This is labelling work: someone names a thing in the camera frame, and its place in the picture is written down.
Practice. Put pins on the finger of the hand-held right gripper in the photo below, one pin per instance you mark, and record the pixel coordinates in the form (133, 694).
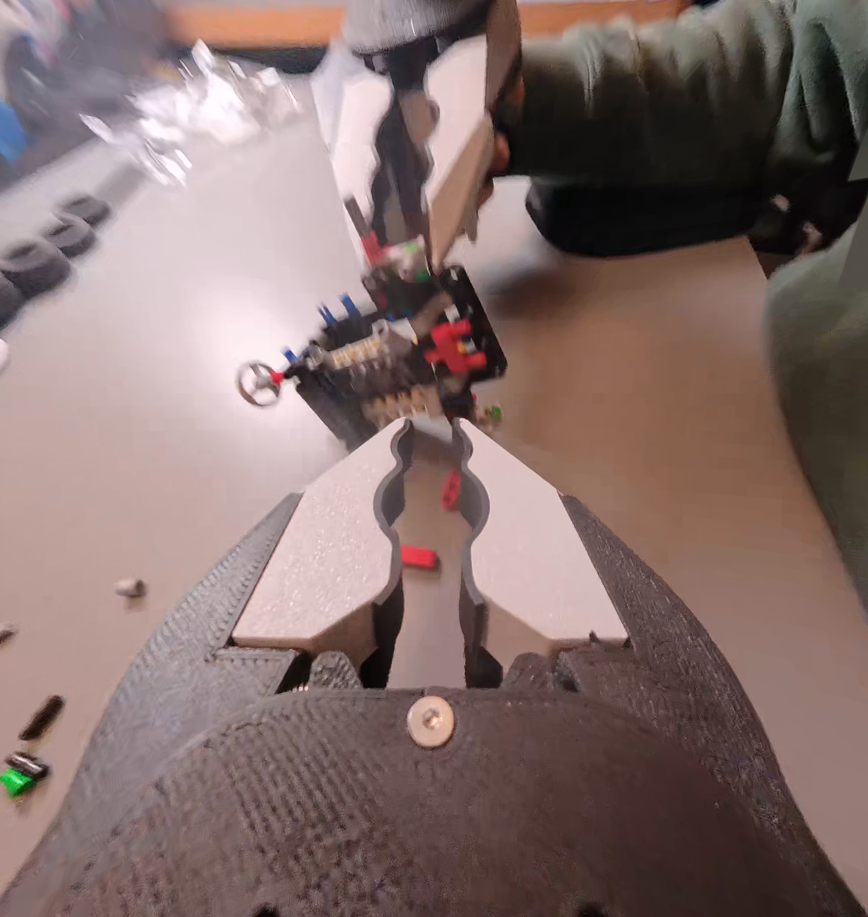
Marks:
(351, 122)
(462, 143)

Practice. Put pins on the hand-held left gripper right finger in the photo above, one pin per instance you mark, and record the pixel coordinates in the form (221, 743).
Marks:
(548, 566)

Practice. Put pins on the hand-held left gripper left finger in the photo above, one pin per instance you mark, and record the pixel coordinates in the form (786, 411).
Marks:
(319, 566)

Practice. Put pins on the red lego beam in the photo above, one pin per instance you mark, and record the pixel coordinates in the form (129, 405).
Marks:
(419, 557)
(450, 491)

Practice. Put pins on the lego car chassis assembly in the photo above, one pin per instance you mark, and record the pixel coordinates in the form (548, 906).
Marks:
(376, 358)

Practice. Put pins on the grey lego tube connector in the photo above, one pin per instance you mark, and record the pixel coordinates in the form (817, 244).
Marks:
(129, 587)

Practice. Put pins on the black lego pin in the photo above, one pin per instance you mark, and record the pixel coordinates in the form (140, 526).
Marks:
(41, 716)

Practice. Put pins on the green and black lego piece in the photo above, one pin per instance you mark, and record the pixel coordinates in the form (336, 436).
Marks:
(22, 774)

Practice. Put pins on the person's right hand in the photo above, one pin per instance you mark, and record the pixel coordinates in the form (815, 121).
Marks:
(504, 154)

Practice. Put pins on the wooden furniture edge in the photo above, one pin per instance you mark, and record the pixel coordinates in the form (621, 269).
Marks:
(262, 25)

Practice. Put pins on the empty clear plastic bag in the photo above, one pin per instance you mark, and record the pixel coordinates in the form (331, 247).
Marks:
(190, 107)

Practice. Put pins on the blue plastic object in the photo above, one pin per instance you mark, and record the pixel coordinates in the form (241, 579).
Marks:
(0, 125)

